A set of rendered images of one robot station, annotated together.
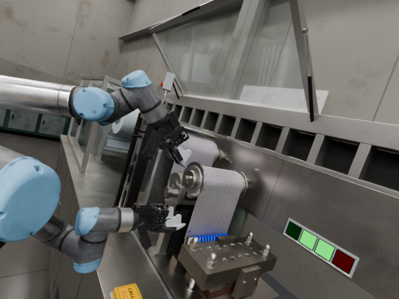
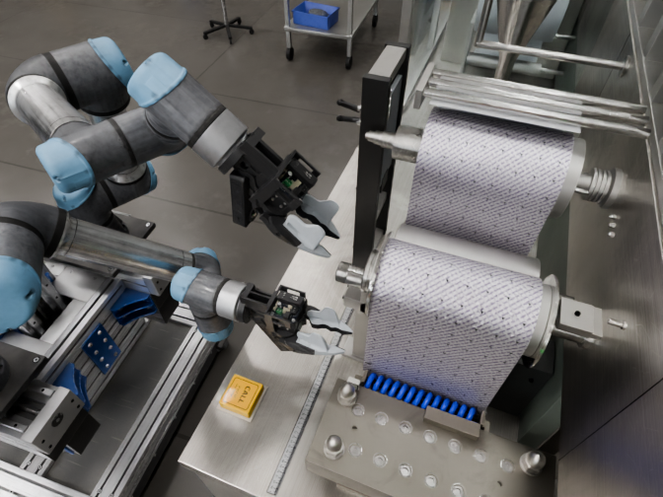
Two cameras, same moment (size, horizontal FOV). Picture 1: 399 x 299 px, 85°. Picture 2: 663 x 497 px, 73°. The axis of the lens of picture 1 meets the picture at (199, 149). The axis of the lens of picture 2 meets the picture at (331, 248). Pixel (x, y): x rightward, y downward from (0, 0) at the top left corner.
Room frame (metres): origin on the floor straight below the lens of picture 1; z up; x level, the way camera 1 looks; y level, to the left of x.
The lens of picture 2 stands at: (0.56, -0.36, 1.84)
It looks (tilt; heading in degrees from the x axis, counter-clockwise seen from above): 49 degrees down; 59
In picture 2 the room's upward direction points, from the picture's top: straight up
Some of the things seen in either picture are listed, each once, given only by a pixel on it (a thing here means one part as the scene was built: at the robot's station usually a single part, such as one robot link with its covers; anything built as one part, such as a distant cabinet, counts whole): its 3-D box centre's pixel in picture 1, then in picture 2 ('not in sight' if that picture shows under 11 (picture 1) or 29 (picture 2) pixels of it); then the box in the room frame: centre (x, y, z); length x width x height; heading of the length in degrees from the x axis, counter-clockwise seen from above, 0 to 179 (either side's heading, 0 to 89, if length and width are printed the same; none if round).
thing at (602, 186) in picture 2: (214, 154); (590, 183); (1.24, -0.09, 1.33); 0.07 x 0.07 x 0.07; 38
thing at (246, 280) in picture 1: (247, 282); not in sight; (0.76, -0.32, 0.96); 0.10 x 0.03 x 0.11; 128
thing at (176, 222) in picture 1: (177, 221); (319, 341); (0.75, 0.00, 1.11); 0.09 x 0.03 x 0.06; 119
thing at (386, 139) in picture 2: not in sight; (381, 138); (1.01, 0.21, 1.33); 0.06 x 0.03 x 0.03; 128
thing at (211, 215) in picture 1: (213, 217); (429, 367); (0.89, -0.14, 1.11); 0.23 x 0.01 x 0.18; 128
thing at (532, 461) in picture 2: (250, 236); (535, 461); (0.96, -0.35, 1.05); 0.04 x 0.04 x 0.04
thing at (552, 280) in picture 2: (234, 184); (539, 320); (1.02, -0.21, 1.25); 0.15 x 0.01 x 0.15; 38
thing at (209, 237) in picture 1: (210, 238); (420, 398); (0.87, -0.16, 1.03); 0.21 x 0.04 x 0.03; 128
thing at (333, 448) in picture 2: (212, 258); (333, 444); (0.69, -0.15, 1.05); 0.04 x 0.04 x 0.04
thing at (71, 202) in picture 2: not in sight; (83, 197); (0.44, 0.80, 0.98); 0.13 x 0.12 x 0.14; 9
